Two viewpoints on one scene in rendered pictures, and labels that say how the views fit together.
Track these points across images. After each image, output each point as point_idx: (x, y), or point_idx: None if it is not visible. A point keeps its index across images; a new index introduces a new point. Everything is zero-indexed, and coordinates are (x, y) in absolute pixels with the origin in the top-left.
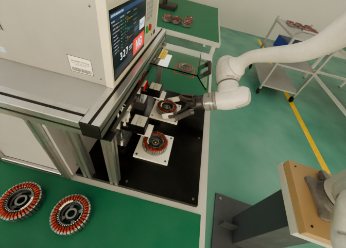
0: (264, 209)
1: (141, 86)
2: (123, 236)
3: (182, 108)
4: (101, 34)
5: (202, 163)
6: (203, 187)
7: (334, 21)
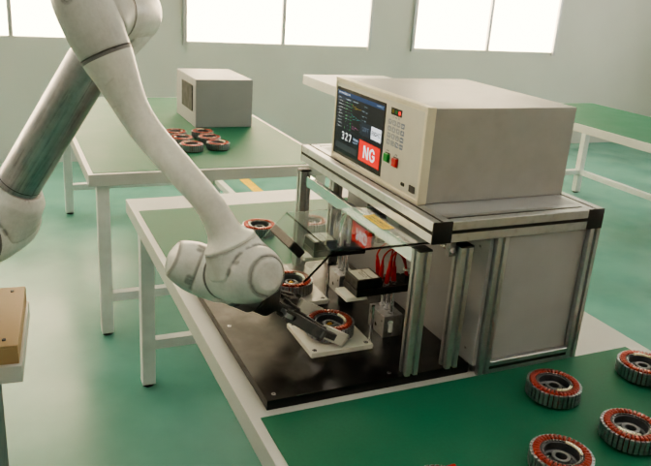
0: (1, 452)
1: (341, 202)
2: None
3: (305, 357)
4: None
5: (201, 313)
6: (187, 295)
7: (139, 76)
